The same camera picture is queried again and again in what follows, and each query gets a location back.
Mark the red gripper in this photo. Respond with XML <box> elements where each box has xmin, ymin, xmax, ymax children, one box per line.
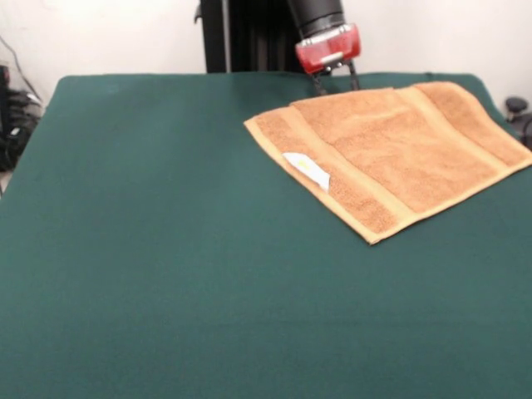
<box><xmin>294</xmin><ymin>23</ymin><xmax>363</xmax><ymax>98</ymax></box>

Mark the dark swivel chair base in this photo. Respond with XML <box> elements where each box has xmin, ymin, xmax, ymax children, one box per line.
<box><xmin>504</xmin><ymin>96</ymin><xmax>532</xmax><ymax>151</ymax></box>
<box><xmin>0</xmin><ymin>62</ymin><xmax>43</xmax><ymax>172</ymax></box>

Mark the dark green table cloth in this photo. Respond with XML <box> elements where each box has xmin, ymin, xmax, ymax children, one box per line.
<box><xmin>0</xmin><ymin>72</ymin><xmax>532</xmax><ymax>399</ymax></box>

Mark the tan terry towel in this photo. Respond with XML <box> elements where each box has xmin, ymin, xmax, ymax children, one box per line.
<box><xmin>244</xmin><ymin>81</ymin><xmax>532</xmax><ymax>246</ymax></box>

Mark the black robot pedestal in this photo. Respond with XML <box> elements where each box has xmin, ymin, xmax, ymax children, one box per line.
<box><xmin>193</xmin><ymin>0</ymin><xmax>333</xmax><ymax>76</ymax></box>

